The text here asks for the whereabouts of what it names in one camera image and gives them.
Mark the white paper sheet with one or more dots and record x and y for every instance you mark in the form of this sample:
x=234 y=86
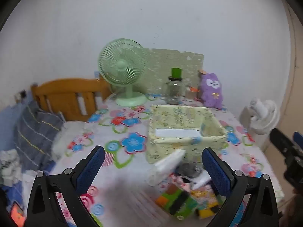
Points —
x=175 y=132

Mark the wooden headboard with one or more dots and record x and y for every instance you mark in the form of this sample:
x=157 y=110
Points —
x=64 y=87

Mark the pink and yellow packet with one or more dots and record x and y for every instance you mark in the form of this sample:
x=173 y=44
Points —
x=203 y=195

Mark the white tissue pack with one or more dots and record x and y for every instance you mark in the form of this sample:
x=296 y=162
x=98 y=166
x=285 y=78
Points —
x=163 y=167

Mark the white desk fan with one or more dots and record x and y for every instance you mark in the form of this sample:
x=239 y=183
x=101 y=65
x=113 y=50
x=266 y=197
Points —
x=262 y=113

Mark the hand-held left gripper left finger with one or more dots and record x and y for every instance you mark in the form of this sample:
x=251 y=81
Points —
x=91 y=167

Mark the white crumpled cloth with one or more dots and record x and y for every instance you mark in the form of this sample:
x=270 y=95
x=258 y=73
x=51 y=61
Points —
x=9 y=167

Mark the wall socket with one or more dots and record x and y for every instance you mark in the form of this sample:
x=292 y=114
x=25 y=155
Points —
x=23 y=94

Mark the green orange black soft item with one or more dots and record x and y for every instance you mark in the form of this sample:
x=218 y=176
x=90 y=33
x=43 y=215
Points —
x=175 y=201

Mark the green desk fan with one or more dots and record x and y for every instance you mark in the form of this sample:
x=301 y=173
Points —
x=122 y=65

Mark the glass jar with green lid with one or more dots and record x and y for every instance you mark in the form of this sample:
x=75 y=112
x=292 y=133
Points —
x=174 y=89

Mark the grey-blue striped blanket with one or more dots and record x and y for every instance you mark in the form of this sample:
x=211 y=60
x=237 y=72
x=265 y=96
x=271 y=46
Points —
x=35 y=132

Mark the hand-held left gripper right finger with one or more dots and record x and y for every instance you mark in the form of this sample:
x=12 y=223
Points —
x=216 y=172

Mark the green patterned board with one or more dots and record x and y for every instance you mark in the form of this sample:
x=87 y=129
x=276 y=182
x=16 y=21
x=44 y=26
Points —
x=163 y=61

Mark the purple plush toy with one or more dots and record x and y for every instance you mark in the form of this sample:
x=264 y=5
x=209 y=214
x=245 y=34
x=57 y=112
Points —
x=213 y=89

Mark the clear container with orange piece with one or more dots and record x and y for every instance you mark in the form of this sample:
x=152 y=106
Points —
x=190 y=92

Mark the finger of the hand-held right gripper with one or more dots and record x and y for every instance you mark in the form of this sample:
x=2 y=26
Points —
x=281 y=141
x=298 y=139

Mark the yellow-green cartoon fabric storage box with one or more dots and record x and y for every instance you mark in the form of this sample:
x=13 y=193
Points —
x=163 y=151

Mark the yellow and black soft item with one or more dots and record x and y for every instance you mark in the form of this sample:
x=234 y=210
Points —
x=206 y=212

